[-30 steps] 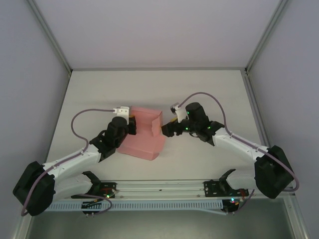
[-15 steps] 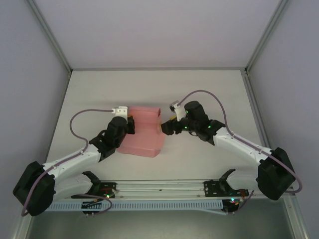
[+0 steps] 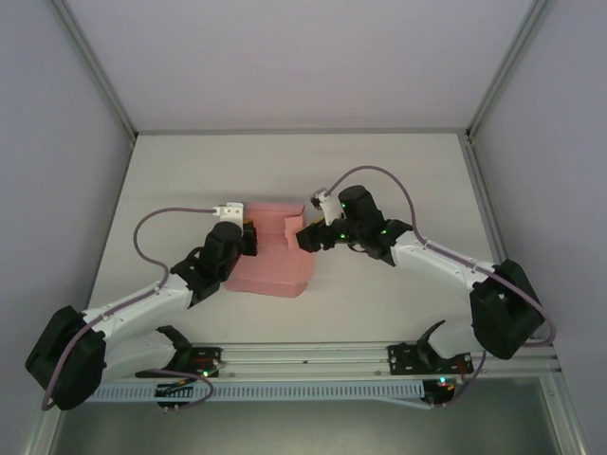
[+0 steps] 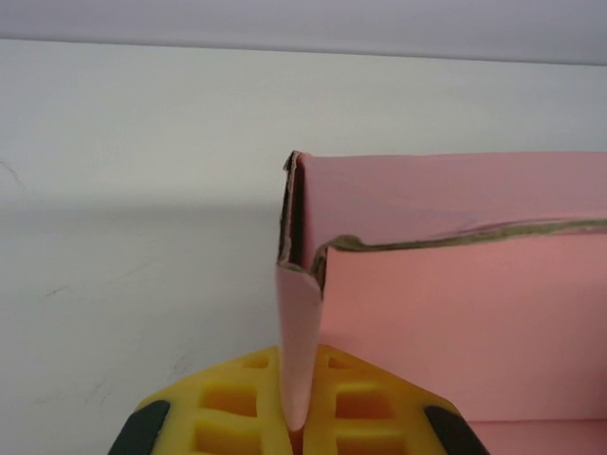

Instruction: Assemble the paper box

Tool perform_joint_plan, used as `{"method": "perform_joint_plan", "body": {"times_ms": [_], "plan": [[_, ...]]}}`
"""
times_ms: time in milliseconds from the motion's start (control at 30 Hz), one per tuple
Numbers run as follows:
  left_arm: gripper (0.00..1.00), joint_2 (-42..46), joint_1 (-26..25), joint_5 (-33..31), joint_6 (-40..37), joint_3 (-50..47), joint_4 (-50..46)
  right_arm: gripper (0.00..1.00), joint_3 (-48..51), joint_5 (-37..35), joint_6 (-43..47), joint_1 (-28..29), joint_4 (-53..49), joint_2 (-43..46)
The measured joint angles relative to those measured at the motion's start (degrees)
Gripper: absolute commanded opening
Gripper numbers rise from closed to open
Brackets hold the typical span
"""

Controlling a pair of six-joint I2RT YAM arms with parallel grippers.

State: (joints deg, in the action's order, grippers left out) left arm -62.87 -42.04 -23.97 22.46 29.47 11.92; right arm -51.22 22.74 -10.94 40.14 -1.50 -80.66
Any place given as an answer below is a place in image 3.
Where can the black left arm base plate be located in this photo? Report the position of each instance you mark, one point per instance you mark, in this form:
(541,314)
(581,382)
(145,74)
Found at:
(211,360)

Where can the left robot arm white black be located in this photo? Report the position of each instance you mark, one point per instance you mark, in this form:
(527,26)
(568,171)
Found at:
(142,303)

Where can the black electronics board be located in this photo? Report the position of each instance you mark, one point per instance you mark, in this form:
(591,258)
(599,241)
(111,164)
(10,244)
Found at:
(438,393)

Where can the aluminium frame post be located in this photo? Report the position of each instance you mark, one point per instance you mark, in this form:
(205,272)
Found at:
(507,71)
(95,71)

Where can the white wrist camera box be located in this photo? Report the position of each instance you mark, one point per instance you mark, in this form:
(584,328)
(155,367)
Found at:
(332,208)
(232,212)

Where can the aluminium mounting rail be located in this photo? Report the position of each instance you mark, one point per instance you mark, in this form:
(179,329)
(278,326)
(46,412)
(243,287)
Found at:
(303,355)

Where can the aluminium side rail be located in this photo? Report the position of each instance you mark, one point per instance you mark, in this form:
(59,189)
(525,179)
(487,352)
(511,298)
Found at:
(483,189)

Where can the pink paper box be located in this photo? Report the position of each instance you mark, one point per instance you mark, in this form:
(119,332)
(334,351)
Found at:
(275,270)

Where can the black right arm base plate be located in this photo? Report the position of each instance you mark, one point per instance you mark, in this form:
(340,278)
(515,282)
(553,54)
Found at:
(403,360)

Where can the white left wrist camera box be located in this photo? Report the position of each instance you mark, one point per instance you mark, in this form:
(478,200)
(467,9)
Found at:
(232,212)

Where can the aluminium frame crossbar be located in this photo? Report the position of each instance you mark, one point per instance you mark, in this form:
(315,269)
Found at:
(303,131)

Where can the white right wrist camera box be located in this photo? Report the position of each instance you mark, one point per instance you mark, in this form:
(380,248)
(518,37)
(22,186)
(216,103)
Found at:
(332,208)

